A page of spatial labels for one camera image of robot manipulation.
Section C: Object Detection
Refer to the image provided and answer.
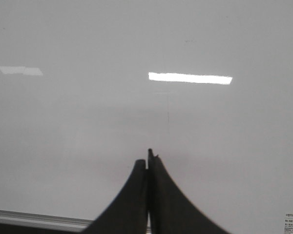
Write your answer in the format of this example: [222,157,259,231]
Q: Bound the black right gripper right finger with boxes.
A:
[148,149,228,234]

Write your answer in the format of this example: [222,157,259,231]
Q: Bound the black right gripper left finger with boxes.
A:
[81,159,148,234]

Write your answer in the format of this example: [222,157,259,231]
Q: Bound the white whiteboard with aluminium frame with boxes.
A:
[0,0,293,234]

